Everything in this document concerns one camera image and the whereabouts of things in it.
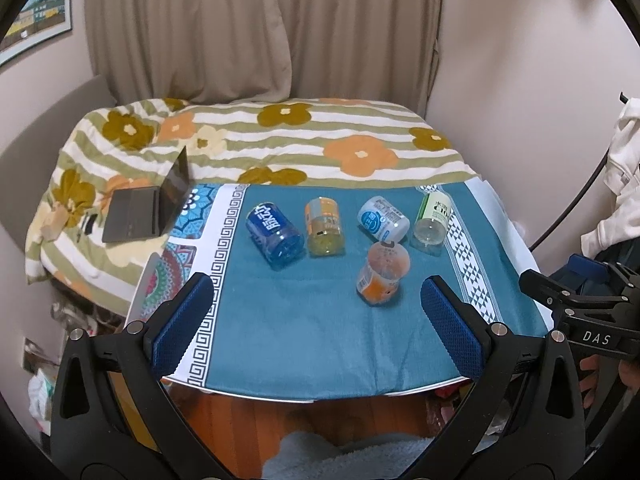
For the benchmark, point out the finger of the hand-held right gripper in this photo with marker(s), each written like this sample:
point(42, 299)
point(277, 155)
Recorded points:
point(586, 266)
point(542, 287)

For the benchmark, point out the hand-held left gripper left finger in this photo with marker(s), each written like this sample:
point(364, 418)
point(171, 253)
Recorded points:
point(182, 321)

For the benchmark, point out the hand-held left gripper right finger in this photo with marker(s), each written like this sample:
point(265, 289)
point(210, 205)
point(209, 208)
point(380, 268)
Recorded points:
point(452, 331)

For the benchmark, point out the clear cup green label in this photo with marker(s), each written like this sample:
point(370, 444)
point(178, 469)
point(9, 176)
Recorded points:
point(434, 217)

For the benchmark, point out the clear cup white blue label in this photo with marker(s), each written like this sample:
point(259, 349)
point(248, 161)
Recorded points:
point(382, 220)

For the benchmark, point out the clear cup yellow orange label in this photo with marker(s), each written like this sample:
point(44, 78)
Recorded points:
point(322, 225)

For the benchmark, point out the person's right hand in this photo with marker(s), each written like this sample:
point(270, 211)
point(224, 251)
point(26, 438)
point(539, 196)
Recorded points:
point(589, 375)

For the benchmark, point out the white garment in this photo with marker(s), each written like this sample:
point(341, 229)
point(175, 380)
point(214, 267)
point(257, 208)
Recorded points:
point(622, 170)

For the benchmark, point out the grey open laptop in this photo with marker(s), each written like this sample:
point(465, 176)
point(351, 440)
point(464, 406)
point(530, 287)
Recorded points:
point(137, 215)

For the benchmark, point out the teal patterned tablecloth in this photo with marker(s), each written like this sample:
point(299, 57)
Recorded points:
point(310, 332)

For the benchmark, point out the small black charger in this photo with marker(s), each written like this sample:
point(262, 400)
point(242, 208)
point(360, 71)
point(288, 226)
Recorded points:
point(90, 224)

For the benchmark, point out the white plastic bag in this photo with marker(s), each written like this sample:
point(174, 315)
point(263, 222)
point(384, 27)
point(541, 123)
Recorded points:
point(40, 400)

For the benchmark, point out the striped flower blanket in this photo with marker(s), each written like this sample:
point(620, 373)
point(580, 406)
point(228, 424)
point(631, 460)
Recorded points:
point(325, 125)

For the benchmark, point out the beige curtain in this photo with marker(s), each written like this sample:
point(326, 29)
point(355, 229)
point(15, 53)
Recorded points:
point(200, 25)

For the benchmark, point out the wall poster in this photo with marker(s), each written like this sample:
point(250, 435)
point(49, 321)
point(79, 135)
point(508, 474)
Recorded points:
point(40, 15)

